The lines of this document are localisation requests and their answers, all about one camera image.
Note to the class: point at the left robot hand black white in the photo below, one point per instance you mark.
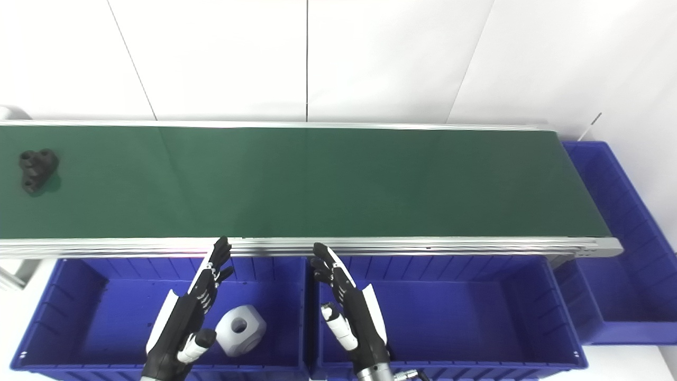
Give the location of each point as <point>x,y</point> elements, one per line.
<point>182,317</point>

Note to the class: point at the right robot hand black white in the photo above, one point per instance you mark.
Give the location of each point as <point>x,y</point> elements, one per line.
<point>359,317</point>

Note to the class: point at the grey cube part with hole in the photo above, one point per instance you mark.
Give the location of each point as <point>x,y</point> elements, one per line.
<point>248,338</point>

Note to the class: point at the blue plastic bin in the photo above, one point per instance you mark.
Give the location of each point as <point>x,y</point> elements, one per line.
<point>465,312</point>
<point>624,264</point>
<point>106,317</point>

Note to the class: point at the green conveyor belt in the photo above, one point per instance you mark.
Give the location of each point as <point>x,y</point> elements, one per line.
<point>423,246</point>
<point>317,180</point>

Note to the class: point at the aluminium conveyor support leg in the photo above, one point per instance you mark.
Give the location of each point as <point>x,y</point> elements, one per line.
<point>18,272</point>

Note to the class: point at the grey conveyor end housing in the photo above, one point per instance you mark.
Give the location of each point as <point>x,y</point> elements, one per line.
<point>10,112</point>

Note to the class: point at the thin white rod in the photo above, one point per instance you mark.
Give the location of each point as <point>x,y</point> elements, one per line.
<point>589,127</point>

